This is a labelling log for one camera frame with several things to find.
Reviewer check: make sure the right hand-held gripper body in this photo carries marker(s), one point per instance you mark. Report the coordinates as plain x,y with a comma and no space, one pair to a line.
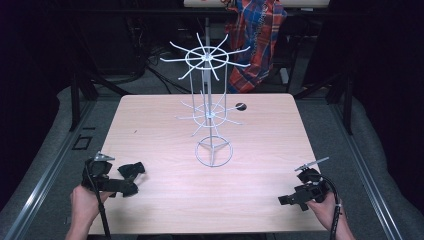
311,188

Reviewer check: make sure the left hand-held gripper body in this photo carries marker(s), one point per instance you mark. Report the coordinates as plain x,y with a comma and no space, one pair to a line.
97,173

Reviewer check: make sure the person's right hand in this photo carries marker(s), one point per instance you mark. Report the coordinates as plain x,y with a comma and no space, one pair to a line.
325,210

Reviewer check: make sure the person's left hand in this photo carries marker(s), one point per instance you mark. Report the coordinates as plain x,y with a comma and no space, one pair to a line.
85,206

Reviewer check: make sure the black metal stand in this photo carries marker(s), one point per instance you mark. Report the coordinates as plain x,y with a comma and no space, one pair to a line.
75,100
348,110

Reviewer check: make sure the red blue plaid cloth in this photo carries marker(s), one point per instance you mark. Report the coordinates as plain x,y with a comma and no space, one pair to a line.
256,40

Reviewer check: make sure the metal floor rail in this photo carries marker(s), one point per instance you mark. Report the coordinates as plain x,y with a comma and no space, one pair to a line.
364,173
50,173

